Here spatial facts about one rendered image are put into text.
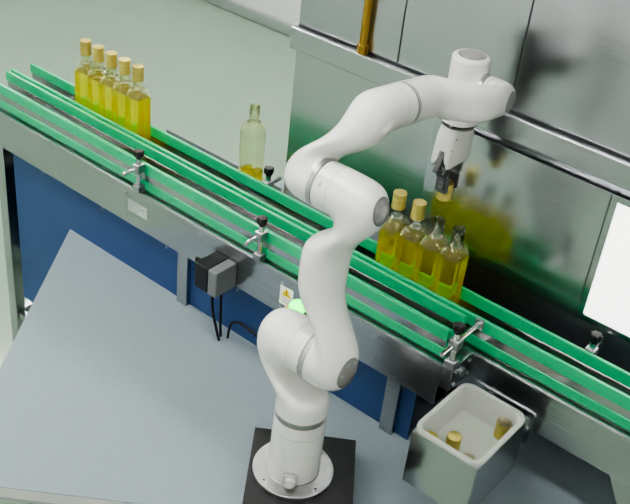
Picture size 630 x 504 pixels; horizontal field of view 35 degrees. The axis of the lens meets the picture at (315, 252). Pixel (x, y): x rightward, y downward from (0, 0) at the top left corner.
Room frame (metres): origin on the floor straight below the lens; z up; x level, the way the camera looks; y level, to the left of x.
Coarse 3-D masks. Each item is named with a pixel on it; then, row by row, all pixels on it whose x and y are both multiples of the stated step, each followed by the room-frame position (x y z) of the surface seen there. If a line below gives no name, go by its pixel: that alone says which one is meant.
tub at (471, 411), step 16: (464, 384) 1.82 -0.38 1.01; (448, 400) 1.76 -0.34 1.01; (464, 400) 1.81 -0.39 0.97; (480, 400) 1.79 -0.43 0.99; (496, 400) 1.78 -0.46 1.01; (432, 416) 1.70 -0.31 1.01; (448, 416) 1.76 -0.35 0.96; (464, 416) 1.79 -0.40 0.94; (480, 416) 1.78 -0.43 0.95; (496, 416) 1.76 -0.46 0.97; (512, 416) 1.74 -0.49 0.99; (448, 432) 1.72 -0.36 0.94; (464, 432) 1.73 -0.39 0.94; (480, 432) 1.74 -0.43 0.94; (512, 432) 1.67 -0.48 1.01; (448, 448) 1.60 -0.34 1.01; (464, 448) 1.68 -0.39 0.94; (480, 448) 1.69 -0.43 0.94; (496, 448) 1.62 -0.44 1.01; (480, 464) 1.57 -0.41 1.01
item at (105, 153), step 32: (0, 96) 2.83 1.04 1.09; (64, 128) 2.65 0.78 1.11; (96, 160) 2.57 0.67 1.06; (128, 160) 2.48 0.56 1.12; (160, 192) 2.41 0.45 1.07; (192, 192) 2.34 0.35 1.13; (224, 224) 2.27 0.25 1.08; (256, 224) 2.21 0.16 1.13; (288, 256) 2.14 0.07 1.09; (352, 288) 2.01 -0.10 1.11; (384, 320) 1.95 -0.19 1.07; (416, 320) 1.90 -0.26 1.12
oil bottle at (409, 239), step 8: (408, 224) 2.09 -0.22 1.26; (400, 232) 2.08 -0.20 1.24; (408, 232) 2.07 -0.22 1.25; (416, 232) 2.06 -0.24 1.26; (424, 232) 2.08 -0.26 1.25; (400, 240) 2.07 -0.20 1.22; (408, 240) 2.06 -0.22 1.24; (416, 240) 2.05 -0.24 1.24; (400, 248) 2.07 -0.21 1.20; (408, 248) 2.06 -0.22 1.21; (416, 248) 2.05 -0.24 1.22; (400, 256) 2.07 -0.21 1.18; (408, 256) 2.06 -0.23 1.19; (416, 256) 2.05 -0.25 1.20; (400, 264) 2.07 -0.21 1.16; (408, 264) 2.05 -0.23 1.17; (400, 272) 2.06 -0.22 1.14; (408, 272) 2.05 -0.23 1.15
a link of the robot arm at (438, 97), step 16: (416, 80) 1.88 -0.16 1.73; (432, 80) 1.90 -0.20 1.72; (448, 80) 1.93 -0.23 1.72; (496, 80) 2.01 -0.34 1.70; (432, 96) 1.86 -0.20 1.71; (448, 96) 1.90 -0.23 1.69; (464, 96) 1.91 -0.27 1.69; (480, 96) 1.92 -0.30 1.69; (496, 96) 1.94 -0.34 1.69; (512, 96) 1.99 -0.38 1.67; (432, 112) 1.86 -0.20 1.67; (448, 112) 1.90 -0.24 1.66; (464, 112) 1.91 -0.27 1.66; (480, 112) 1.92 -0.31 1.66; (496, 112) 1.94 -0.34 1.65
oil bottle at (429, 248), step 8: (424, 240) 2.04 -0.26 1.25; (432, 240) 2.03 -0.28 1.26; (440, 240) 2.04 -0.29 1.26; (424, 248) 2.04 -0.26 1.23; (432, 248) 2.02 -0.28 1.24; (440, 248) 2.02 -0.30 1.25; (424, 256) 2.03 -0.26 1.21; (432, 256) 2.02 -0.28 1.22; (416, 264) 2.04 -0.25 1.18; (424, 264) 2.03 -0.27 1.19; (432, 264) 2.02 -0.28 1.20; (416, 272) 2.04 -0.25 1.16; (424, 272) 2.03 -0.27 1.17; (432, 272) 2.02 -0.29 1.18; (416, 280) 2.04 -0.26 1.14; (424, 280) 2.03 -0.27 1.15; (432, 280) 2.02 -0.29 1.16
